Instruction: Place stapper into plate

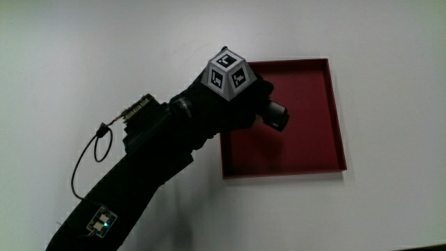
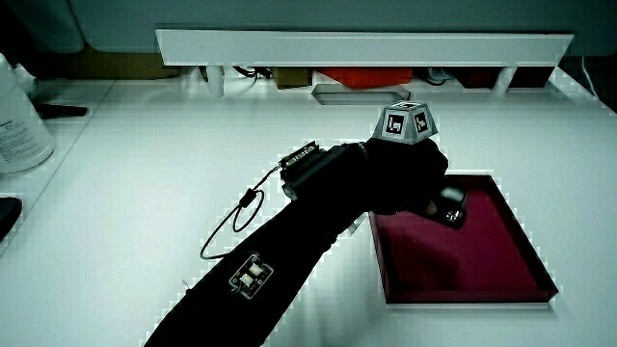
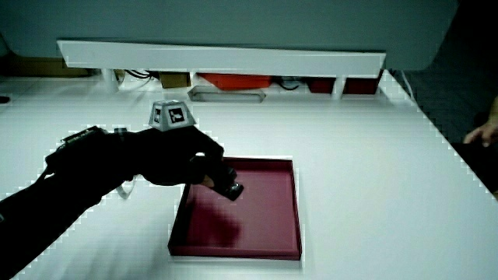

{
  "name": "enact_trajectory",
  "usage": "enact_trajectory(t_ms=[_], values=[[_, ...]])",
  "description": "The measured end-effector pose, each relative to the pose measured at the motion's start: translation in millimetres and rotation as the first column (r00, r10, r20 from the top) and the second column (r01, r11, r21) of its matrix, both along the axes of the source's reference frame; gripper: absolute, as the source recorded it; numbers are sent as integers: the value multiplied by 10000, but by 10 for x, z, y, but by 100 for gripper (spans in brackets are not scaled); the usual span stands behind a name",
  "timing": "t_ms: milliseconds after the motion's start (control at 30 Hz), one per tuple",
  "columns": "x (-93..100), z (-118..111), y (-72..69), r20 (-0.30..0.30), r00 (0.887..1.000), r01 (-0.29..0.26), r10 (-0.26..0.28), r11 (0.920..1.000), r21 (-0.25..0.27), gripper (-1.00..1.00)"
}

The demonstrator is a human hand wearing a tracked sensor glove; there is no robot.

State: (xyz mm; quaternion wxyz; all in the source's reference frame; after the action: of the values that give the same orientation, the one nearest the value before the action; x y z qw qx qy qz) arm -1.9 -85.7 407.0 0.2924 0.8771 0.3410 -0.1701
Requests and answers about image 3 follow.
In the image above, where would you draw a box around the person's right hand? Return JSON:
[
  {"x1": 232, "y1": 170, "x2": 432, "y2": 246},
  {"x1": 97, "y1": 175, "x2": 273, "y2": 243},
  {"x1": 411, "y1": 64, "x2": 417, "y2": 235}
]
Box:
[{"x1": 130, "y1": 100, "x2": 226, "y2": 187}]

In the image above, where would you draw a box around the black stapler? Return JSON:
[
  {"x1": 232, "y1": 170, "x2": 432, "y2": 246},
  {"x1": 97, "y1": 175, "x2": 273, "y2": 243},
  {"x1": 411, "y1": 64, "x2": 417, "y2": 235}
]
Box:
[{"x1": 202, "y1": 156, "x2": 245, "y2": 202}]

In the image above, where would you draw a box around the dark red square plate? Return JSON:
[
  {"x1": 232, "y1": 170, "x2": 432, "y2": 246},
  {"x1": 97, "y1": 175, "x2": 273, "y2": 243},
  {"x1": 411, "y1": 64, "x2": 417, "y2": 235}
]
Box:
[{"x1": 167, "y1": 156, "x2": 303, "y2": 261}]

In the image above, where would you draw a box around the person's right forearm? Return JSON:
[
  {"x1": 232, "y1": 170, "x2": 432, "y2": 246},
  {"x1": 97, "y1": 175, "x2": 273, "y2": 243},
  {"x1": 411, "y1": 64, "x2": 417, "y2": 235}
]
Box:
[{"x1": 0, "y1": 125, "x2": 137, "y2": 280}]

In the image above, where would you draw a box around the grey clear tray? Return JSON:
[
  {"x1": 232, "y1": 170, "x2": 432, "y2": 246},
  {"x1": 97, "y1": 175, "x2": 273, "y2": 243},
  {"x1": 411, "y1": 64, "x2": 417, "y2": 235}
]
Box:
[{"x1": 187, "y1": 85, "x2": 268, "y2": 104}]

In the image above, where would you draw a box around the brown cardboard box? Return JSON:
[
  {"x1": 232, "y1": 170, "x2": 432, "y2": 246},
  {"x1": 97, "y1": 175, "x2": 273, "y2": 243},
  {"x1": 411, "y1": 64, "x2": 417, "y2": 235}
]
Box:
[{"x1": 158, "y1": 71, "x2": 192, "y2": 89}]

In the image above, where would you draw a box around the orange box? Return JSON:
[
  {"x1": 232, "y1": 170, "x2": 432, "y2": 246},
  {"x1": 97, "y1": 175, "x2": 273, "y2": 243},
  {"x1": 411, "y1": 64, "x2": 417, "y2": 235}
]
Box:
[{"x1": 197, "y1": 72, "x2": 273, "y2": 92}]

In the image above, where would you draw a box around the white desk shelf riser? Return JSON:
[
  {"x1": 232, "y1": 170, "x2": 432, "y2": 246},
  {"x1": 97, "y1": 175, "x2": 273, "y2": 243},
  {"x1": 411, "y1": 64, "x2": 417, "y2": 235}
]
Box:
[{"x1": 56, "y1": 39, "x2": 388, "y2": 100}]

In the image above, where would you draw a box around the large flat cardboard box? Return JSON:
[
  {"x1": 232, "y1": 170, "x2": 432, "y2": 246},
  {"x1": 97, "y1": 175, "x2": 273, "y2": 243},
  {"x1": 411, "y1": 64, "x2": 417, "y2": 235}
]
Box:
[{"x1": 0, "y1": 53, "x2": 93, "y2": 78}]

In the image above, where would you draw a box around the dark red box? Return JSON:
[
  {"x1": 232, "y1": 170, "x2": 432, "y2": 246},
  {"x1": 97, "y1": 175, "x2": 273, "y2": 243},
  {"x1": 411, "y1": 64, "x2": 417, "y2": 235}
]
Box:
[{"x1": 306, "y1": 75, "x2": 381, "y2": 96}]

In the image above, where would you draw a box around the black cable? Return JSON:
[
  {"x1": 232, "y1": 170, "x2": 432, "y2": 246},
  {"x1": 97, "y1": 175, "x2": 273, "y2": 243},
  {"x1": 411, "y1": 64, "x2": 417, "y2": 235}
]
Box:
[
  {"x1": 123, "y1": 68, "x2": 153, "y2": 80},
  {"x1": 276, "y1": 76, "x2": 301, "y2": 92}
]

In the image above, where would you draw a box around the white cable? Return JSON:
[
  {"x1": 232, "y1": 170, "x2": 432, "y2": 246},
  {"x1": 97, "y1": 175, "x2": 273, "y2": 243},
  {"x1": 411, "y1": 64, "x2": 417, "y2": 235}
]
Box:
[{"x1": 397, "y1": 69, "x2": 416, "y2": 101}]

